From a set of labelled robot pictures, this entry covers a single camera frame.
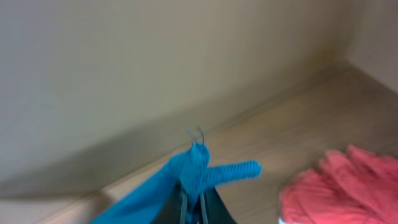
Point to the red and white jersey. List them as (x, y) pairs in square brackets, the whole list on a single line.
[(356, 186)]

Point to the blue polo shirt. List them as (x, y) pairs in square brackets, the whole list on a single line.
[(189, 168)]

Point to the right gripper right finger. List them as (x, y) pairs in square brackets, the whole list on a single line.
[(213, 210)]

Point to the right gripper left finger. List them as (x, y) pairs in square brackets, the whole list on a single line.
[(174, 210)]

